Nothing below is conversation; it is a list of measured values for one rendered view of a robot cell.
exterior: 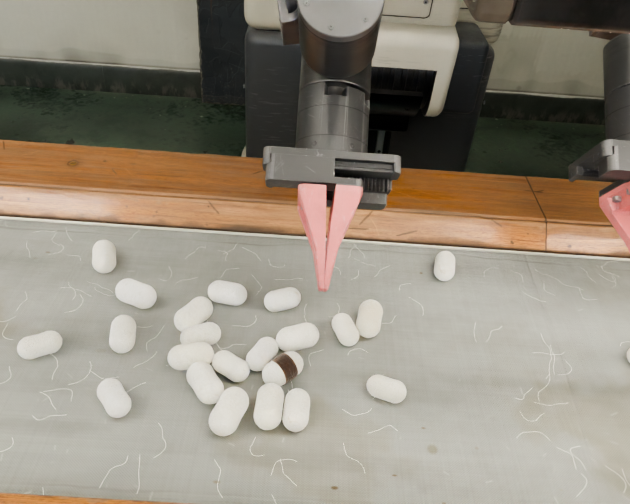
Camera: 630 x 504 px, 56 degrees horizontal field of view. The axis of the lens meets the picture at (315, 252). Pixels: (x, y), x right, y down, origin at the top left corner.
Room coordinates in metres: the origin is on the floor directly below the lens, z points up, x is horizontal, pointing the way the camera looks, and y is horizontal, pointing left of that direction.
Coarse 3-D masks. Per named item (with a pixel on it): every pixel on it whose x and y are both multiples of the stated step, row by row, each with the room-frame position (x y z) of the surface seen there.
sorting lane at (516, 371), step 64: (0, 256) 0.41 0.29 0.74; (64, 256) 0.42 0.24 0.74; (128, 256) 0.43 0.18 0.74; (192, 256) 0.44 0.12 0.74; (256, 256) 0.44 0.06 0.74; (384, 256) 0.46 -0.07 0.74; (512, 256) 0.48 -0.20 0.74; (576, 256) 0.49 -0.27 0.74; (0, 320) 0.33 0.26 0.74; (64, 320) 0.34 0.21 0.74; (256, 320) 0.36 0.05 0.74; (320, 320) 0.36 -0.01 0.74; (384, 320) 0.37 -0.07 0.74; (448, 320) 0.38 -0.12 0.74; (512, 320) 0.38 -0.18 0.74; (576, 320) 0.39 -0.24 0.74; (0, 384) 0.27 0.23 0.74; (64, 384) 0.27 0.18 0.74; (128, 384) 0.28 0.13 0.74; (256, 384) 0.29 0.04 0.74; (320, 384) 0.29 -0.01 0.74; (448, 384) 0.31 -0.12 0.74; (512, 384) 0.31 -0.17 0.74; (576, 384) 0.32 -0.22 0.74; (0, 448) 0.22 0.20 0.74; (64, 448) 0.22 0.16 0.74; (128, 448) 0.23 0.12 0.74; (192, 448) 0.23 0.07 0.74; (256, 448) 0.23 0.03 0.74; (320, 448) 0.24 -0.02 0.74; (384, 448) 0.24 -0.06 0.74; (448, 448) 0.25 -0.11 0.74; (512, 448) 0.25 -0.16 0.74; (576, 448) 0.26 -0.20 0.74
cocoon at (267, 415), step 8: (264, 384) 0.28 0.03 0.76; (272, 384) 0.28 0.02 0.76; (264, 392) 0.27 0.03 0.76; (272, 392) 0.27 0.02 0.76; (280, 392) 0.27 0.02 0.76; (256, 400) 0.26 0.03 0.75; (264, 400) 0.26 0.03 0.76; (272, 400) 0.26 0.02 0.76; (280, 400) 0.26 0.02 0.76; (256, 408) 0.26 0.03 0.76; (264, 408) 0.25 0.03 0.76; (272, 408) 0.25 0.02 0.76; (280, 408) 0.26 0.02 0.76; (256, 416) 0.25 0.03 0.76; (264, 416) 0.25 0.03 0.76; (272, 416) 0.25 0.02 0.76; (280, 416) 0.25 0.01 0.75; (256, 424) 0.25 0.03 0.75; (264, 424) 0.24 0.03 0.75; (272, 424) 0.25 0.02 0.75
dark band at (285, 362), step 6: (282, 354) 0.31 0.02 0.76; (276, 360) 0.30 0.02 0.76; (282, 360) 0.30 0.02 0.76; (288, 360) 0.30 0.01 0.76; (282, 366) 0.29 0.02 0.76; (288, 366) 0.29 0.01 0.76; (294, 366) 0.30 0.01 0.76; (288, 372) 0.29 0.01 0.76; (294, 372) 0.29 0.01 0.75; (288, 378) 0.29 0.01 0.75
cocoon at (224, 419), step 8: (224, 392) 0.26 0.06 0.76; (232, 392) 0.26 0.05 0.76; (240, 392) 0.26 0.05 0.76; (224, 400) 0.26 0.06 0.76; (232, 400) 0.26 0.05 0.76; (240, 400) 0.26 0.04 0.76; (248, 400) 0.26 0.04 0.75; (216, 408) 0.25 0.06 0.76; (224, 408) 0.25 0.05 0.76; (232, 408) 0.25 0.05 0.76; (240, 408) 0.25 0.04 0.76; (216, 416) 0.24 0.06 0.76; (224, 416) 0.24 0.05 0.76; (232, 416) 0.25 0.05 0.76; (240, 416) 0.25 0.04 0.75; (216, 424) 0.24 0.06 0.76; (224, 424) 0.24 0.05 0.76; (232, 424) 0.24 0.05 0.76; (216, 432) 0.24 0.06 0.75; (224, 432) 0.24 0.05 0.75; (232, 432) 0.24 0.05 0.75
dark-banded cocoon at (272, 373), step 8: (288, 352) 0.31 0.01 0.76; (296, 352) 0.31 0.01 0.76; (296, 360) 0.30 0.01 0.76; (264, 368) 0.29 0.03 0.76; (272, 368) 0.29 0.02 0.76; (280, 368) 0.29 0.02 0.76; (264, 376) 0.29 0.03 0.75; (272, 376) 0.28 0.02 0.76; (280, 376) 0.29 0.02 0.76; (280, 384) 0.28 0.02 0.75
